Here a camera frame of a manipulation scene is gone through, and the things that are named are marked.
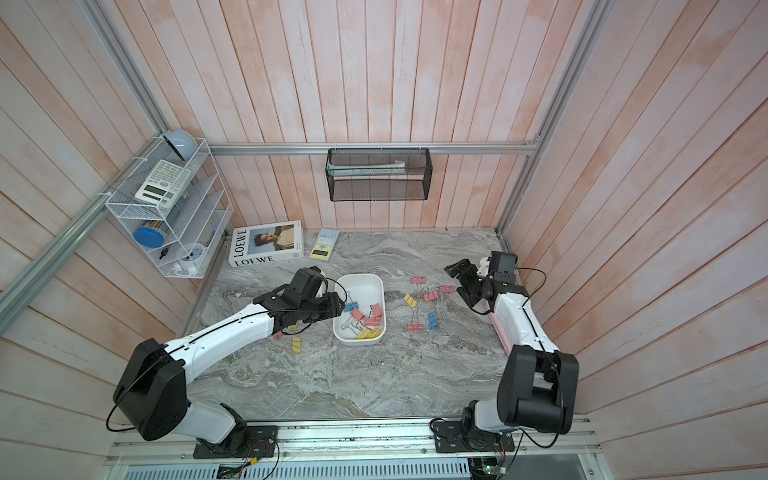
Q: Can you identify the pink plastic box lid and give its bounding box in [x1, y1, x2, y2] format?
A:
[488, 312, 514, 356]

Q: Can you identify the yellow blue small calculator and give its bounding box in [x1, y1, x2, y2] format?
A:
[309, 228, 340, 261]

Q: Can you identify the blue binder clip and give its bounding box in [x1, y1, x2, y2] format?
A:
[427, 312, 438, 330]

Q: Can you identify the black mesh wall basket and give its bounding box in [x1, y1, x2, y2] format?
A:
[325, 148, 433, 202]

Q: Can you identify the LOEWE white book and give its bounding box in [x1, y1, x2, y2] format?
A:
[228, 221, 304, 268]

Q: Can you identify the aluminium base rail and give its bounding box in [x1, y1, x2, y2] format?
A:
[99, 416, 613, 479]

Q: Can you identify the yellow binder clip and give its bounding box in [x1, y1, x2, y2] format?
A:
[403, 294, 418, 309]

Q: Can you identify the white plastic storage box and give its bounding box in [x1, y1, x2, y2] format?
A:
[332, 274, 387, 346]

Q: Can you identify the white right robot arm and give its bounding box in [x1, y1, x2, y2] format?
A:
[430, 251, 579, 453]

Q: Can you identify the white wire wall shelf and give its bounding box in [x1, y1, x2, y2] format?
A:
[106, 136, 234, 279]

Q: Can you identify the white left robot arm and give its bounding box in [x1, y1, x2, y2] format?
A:
[113, 267, 348, 451]

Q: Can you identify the green white item in basket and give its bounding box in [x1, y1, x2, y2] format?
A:
[326, 161, 407, 178]

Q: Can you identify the white desk calculator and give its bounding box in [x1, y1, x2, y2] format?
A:
[134, 160, 192, 210]

